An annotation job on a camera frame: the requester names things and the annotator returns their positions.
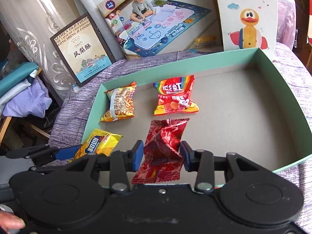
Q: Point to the yellow cracker packet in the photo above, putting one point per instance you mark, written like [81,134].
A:
[98,142]

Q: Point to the framed pineapple cake box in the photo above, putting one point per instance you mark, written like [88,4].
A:
[82,49]

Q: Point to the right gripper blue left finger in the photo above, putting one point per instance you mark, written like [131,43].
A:
[122,162]

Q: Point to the kids drawing mat box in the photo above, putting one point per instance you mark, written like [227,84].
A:
[145,28]

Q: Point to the purple striped tablecloth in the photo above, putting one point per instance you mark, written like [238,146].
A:
[70,123]

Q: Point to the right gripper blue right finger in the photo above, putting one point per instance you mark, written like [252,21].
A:
[201,162]

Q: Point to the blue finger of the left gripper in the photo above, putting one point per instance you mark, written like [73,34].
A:
[43,154]

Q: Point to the patterned grey curtain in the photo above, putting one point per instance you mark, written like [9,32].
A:
[31,24]

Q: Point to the Skittles rainbow candy bag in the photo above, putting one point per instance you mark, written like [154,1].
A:
[174,96]

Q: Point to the dark red foil wrapper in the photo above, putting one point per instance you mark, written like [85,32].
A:
[162,160]

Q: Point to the roly-poly duck toy box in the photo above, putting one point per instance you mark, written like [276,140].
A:
[249,24]

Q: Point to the person's left hand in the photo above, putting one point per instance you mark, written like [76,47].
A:
[9,221]

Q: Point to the pile of folded clothes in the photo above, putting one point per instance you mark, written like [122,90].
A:
[23,93]

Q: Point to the orange noodle snack bag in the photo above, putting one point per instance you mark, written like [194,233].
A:
[121,104]

